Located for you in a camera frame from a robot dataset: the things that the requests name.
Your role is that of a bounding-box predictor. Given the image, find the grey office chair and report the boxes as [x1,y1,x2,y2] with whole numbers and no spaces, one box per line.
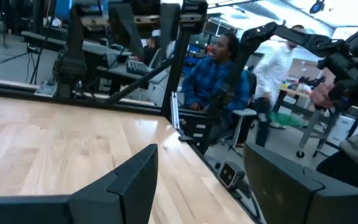
[227,70,258,151]

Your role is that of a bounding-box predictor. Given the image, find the black camera cable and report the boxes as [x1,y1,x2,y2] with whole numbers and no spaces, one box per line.
[234,182,264,223]

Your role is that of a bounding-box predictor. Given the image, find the black ceiling cable reel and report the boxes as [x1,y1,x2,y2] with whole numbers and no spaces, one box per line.
[308,0,326,15]

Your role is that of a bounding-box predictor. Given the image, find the black diagonal frame brace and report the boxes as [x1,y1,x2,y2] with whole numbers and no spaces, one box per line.
[103,57,174,106]

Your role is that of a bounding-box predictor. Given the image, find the black equipment stand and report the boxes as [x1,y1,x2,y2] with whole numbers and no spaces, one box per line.
[54,0,89,99]

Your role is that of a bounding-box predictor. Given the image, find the person's hand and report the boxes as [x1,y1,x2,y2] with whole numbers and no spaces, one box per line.
[309,83,336,109]

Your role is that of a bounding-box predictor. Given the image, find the black keyboard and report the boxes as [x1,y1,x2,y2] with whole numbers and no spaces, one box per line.
[126,58,151,76]

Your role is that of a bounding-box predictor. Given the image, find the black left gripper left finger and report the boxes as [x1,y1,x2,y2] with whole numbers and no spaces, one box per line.
[0,143,159,224]

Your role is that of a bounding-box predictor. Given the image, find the black table-level camera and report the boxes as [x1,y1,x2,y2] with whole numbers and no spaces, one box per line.
[218,161,246,190]

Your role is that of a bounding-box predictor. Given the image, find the wheeled work table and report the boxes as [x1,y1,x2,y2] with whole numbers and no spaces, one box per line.
[277,86,356,159]

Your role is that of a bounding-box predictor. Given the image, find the black frame post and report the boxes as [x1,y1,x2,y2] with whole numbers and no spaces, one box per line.
[161,0,209,121]

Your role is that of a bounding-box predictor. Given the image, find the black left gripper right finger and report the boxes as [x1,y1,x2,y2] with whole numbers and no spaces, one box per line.
[243,142,358,224]

